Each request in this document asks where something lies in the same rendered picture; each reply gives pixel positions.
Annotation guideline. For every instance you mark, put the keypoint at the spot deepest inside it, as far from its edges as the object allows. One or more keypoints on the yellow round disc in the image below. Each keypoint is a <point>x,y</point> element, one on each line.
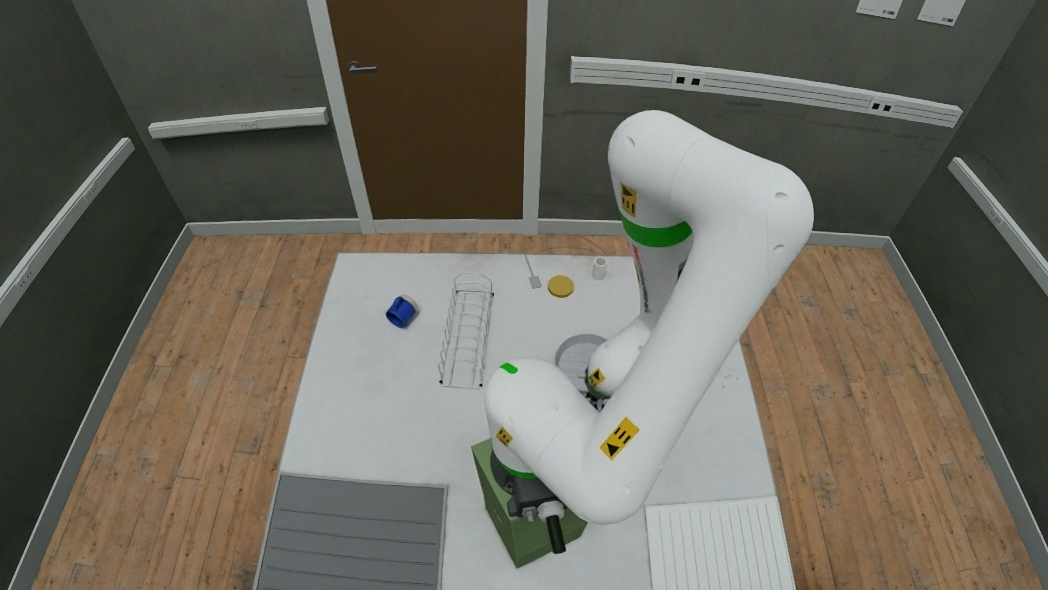
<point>560,286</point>

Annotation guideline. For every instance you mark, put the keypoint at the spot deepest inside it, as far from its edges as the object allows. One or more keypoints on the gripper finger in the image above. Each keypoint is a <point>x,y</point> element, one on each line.
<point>598,405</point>

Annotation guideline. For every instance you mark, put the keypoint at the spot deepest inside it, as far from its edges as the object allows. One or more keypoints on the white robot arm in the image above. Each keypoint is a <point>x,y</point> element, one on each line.
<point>750,218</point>

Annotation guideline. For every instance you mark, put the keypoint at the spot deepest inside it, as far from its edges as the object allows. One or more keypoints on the white ribbed draining mat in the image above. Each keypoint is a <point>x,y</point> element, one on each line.
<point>721,545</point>

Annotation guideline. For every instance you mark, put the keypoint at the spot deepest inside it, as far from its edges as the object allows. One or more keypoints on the silver wire dish rack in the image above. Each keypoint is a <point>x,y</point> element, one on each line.
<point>485,338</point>

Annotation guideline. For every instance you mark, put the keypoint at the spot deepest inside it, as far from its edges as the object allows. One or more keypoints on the small white cup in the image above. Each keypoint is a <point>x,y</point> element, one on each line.
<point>598,270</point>

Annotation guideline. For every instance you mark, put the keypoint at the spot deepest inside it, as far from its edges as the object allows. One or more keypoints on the blue mug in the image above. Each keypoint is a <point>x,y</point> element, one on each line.
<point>405,310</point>

